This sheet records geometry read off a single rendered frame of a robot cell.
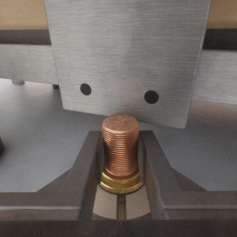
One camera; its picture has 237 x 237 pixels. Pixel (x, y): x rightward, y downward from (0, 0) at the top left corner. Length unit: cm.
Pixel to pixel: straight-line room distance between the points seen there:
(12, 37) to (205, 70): 29
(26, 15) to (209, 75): 26
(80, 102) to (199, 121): 31
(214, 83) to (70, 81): 14
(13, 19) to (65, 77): 19
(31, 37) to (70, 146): 19
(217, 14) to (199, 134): 22
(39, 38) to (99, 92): 18
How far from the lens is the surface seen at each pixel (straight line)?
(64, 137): 35
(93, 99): 16
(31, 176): 29
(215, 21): 23
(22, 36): 34
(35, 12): 31
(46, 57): 25
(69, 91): 17
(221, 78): 19
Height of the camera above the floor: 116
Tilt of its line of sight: 29 degrees up
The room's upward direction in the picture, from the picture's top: 179 degrees clockwise
